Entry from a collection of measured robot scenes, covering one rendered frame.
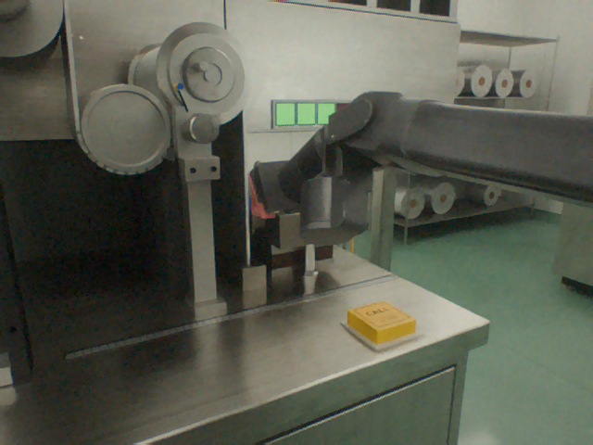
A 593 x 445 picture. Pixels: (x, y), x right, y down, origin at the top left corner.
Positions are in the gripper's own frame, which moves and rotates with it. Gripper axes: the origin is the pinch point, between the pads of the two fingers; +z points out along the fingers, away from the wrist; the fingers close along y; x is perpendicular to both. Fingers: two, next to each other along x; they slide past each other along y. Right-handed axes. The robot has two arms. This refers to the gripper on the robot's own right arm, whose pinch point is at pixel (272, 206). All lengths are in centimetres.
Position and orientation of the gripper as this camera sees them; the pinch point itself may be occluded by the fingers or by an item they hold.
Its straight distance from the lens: 64.1
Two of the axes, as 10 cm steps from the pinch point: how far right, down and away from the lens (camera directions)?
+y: 8.7, -1.4, 4.7
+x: -2.6, -9.4, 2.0
